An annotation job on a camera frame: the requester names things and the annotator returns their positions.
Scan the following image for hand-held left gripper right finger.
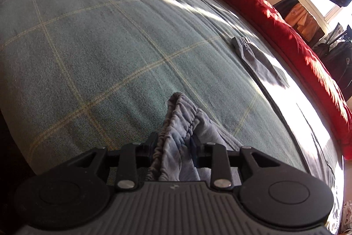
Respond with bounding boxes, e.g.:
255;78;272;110
189;135;279;191

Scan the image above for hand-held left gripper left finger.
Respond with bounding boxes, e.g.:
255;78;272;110
64;133;159;192

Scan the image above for light blue elastic-waist shorts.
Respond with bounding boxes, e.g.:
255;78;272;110
150;92;240;183

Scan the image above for grey-blue drawstring shorts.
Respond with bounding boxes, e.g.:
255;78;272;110
230;36;288;88

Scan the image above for bed with green checked sheet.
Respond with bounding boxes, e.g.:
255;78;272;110
0;0;345;226

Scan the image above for red duvet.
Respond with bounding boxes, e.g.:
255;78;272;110
183;0;352;161

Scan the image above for black backpack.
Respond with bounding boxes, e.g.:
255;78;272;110
313;23;352;102

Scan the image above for orange hanging cloth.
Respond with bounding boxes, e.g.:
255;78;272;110
286;2;317;37

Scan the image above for dark hanging cloth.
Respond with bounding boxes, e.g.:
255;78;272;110
273;0;301;19

